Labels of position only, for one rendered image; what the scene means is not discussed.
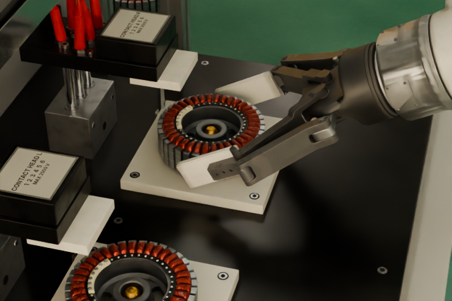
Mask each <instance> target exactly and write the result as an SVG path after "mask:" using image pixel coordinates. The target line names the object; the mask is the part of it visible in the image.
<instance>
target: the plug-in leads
mask: <svg viewBox="0 0 452 301"><path fill-rule="evenodd" d="M89 4H90V9H91V14H90V11H89V9H88V8H87V5H86V3H85V0H77V4H76V0H67V20H68V26H67V27H66V28H67V31H68V32H74V39H75V45H74V47H73V52H75V53H77V54H82V53H85V52H86V51H87V46H86V45H85V43H87V44H95V43H96V40H95V37H96V32H99V31H100V30H101V29H102V28H103V26H104V25H105V24H103V21H102V13H101V9H100V1H99V0H89ZM39 26H40V27H45V28H53V29H54V34H55V39H54V43H55V44H57V45H59V46H61V44H62V43H63V42H69V38H68V37H67V36H66V33H65V29H64V25H63V21H62V12H61V6H60V5H57V4H56V5H55V6H54V7H53V8H52V10H51V11H50V12H49V14H48V15H47V16H46V17H45V18H44V19H43V20H42V21H41V23H40V24H39Z"/></svg>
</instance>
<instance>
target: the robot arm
mask: <svg viewBox="0 0 452 301"><path fill-rule="evenodd" d="M280 62H281V65H277V66H275V67H273V68H272V69H271V72H270V71H267V72H265V73H261V74H259V75H255V76H253V77H250V78H247V79H244V80H241V81H238V82H235V83H232V84H229V85H226V86H223V87H220V88H218V89H215V94H221V96H222V95H229V96H234V97H237V98H238V99H243V100H245V102H249V103H251V105H254V104H257V103H260V102H263V101H266V100H269V99H273V98H275V97H279V96H280V95H281V93H282V92H283V93H284V95H286V94H285V93H288V92H293V93H298V94H301V95H302V97H301V99H300V100H299V102H298V103H296V104H295V105H294V106H292V107H291V108H290V109H289V113H288V115H287V116H286V117H285V118H283V119H282V120H280V121H279V122H277V123H276V124H275V125H273V126H272V127H270V128H269V129H267V130H266V131H265V132H263V133H261V135H259V136H257V137H256V138H255V139H253V140H252V141H250V142H249V143H247V144H246V145H245V146H243V147H242V148H240V149H239V148H238V146H237V145H233V146H229V147H227V148H223V149H220V150H216V151H213V152H211V153H207V154H204V155H200V156H197V157H194V158H191V159H187V160H185V161H180V162H178V164H177V165H176V167H177V169H178V171H179V172H180V173H181V175H182V177H183V178H184V179H185V181H186V183H187V184H188V186H189V187H190V188H193V187H198V186H201V185H205V184H208V183H212V182H215V181H219V180H222V179H226V178H229V177H233V176H236V175H240V176H241V178H242V179H243V182H244V183H245V184H246V186H248V187H249V186H251V185H254V184H255V183H257V182H259V181H261V180H263V179H265V178H266V177H268V176H270V175H272V174H273V173H276V172H277V171H279V170H281V169H283V168H284V167H286V166H288V165H290V164H291V163H294V162H295V161H297V160H299V159H301V158H302V157H304V156H306V155H308V154H309V153H312V152H313V151H315V150H317V149H319V148H322V147H325V146H328V145H331V144H334V143H335V142H337V141H338V140H339V138H340V137H339V135H338V134H337V132H336V130H335V127H336V125H337V124H338V123H340V122H342V121H344V120H346V119H348V118H352V119H355V120H357V121H359V122H360V123H361V124H364V125H371V124H376V123H378V122H382V121H386V120H389V119H392V118H396V117H398V116H401V117H402V118H404V119H406V120H416V119H419V118H423V117H426V116H430V115H433V114H437V113H440V112H444V111H447V110H452V0H445V8H444V9H442V10H440V11H438V12H436V13H433V14H427V15H424V16H422V17H421V18H418V19H415V20H413V21H409V22H407V23H404V24H401V25H398V26H395V27H392V28H389V29H387V30H383V31H381V33H380V34H379V36H378V38H377V42H371V43H368V44H365V45H362V46H359V47H356V48H353V49H351V48H345V49H342V50H338V51H335V52H322V53H311V54H289V55H285V56H283V57H282V58H281V59H280ZM295 65H296V66H297V68H296V66H295ZM279 87H280V88H281V90H282V91H281V90H280V88H279ZM301 114H302V115H303V116H302V115H301ZM303 117H304V118H305V120H306V121H307V123H306V122H305V120H304V119H303Z"/></svg>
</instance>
